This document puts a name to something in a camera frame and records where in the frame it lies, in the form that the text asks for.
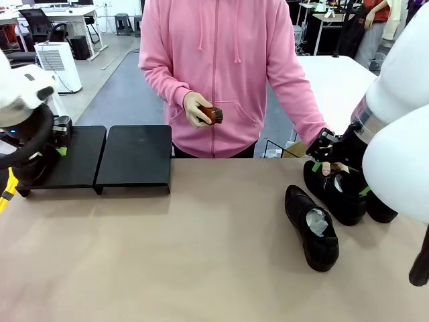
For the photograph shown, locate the person's right hand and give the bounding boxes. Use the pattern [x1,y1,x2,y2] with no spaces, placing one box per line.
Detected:
[183,91,215,129]

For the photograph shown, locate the brown cardboard box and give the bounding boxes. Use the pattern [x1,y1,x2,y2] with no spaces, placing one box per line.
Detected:
[283,140,308,158]

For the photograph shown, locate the yellow black striped frame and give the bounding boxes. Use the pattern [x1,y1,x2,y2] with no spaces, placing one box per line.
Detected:
[0,166,19,214]

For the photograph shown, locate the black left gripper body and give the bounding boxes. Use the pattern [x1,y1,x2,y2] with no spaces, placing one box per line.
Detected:
[50,115,74,149]

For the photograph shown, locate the cream hanging garment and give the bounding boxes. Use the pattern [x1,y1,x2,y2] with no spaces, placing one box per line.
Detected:
[381,0,408,41]

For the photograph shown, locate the mannequin in red top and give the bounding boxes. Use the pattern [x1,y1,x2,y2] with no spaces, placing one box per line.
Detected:
[355,0,392,68]

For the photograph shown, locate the black pointed leather shoe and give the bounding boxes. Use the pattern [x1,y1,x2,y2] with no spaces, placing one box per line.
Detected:
[366,189,400,224]

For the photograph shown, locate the grey storage bin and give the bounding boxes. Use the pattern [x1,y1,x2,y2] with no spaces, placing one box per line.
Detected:
[370,52,387,71]

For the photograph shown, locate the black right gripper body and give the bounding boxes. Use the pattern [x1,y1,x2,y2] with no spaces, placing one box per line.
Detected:
[330,123,369,167]

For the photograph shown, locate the white office desk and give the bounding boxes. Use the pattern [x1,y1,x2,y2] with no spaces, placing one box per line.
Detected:
[0,5,108,62]

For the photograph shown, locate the black perforated strap shoe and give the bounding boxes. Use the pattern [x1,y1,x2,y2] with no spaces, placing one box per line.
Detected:
[303,160,369,227]
[284,184,340,273]

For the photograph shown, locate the person in pink hoodie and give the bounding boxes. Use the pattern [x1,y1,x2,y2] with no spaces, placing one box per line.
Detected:
[138,0,336,159]

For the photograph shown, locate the person's pink sleeved left forearm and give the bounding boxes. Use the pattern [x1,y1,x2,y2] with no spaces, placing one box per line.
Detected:
[267,60,336,147]

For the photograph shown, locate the black office chair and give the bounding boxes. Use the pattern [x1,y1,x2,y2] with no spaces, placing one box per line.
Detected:
[5,50,38,68]
[18,8,68,44]

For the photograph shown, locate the white air purifier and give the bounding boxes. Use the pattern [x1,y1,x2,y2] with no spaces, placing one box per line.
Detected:
[34,42,83,94]

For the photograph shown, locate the thick black right arm hose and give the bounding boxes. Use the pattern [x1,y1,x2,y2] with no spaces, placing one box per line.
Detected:
[408,246,429,288]

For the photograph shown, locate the thick black arm hose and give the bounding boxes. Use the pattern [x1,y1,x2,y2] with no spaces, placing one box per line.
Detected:
[0,105,55,170]
[408,246,429,288]

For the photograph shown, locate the person's pink sleeved right forearm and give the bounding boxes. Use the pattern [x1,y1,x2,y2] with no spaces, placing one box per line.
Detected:
[139,63,194,108]

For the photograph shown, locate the person's left hand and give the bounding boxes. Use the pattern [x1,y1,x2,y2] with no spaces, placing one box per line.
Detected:
[320,160,351,177]

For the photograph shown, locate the dark framed work table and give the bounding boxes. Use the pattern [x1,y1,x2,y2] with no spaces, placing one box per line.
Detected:
[298,1,365,56]

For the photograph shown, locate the black wire frame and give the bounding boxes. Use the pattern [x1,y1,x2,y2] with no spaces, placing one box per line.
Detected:
[265,139,296,158]

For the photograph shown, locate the brown wooden shoe brush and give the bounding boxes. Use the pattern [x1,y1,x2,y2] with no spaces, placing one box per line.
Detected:
[197,105,225,127]

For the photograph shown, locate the white computer case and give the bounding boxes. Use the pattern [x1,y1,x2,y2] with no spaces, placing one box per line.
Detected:
[293,25,303,54]

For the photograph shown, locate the white plastic bag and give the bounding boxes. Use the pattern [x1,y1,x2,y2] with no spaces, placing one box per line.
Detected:
[50,89,70,123]

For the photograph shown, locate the thick black left arm hose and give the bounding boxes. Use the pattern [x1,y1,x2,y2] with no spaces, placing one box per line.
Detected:
[0,105,55,170]

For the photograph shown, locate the black computer tower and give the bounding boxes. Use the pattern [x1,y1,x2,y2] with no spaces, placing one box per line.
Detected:
[70,36,90,61]

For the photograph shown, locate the large white table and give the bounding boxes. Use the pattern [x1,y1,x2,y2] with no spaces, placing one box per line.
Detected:
[294,55,379,142]

